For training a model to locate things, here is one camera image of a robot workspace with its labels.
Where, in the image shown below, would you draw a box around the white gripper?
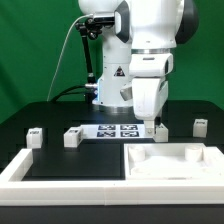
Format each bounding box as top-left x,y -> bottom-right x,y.
129,53 -> 173,136

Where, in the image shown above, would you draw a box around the white square table top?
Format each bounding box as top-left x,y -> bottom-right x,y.
124,143 -> 224,180

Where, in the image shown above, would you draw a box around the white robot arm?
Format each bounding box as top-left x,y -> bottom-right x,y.
78,0 -> 199,136

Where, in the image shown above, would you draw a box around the sheet with fiducial tags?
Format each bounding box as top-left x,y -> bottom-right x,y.
82,124 -> 145,139

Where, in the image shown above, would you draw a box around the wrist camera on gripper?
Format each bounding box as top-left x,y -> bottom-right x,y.
120,84 -> 133,101

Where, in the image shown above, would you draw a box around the black cables at base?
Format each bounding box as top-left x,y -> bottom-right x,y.
49,84 -> 89,103

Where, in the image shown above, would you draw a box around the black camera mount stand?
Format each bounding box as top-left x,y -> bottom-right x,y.
74,18 -> 116,104

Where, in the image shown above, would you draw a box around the grey camera on stand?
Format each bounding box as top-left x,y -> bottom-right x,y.
93,12 -> 114,23

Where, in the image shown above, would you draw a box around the white camera cable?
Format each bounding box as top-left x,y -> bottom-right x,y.
46,13 -> 96,102

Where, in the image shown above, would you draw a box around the white U-shaped fence frame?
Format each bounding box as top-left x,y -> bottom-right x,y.
0,149 -> 224,206

